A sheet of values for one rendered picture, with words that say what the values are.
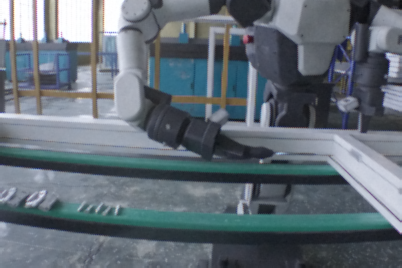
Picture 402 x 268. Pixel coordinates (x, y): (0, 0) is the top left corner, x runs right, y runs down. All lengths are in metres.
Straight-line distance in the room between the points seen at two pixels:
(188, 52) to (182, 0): 3.49
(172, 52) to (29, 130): 3.52
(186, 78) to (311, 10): 3.58
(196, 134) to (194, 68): 3.70
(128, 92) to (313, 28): 0.52
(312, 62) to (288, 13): 0.17
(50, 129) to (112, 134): 0.18
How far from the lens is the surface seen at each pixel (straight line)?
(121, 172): 0.69
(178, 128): 0.57
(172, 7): 0.73
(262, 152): 0.60
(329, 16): 0.84
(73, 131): 0.79
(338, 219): 0.54
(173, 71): 4.26
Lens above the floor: 1.14
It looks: 12 degrees down
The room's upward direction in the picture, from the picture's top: 3 degrees clockwise
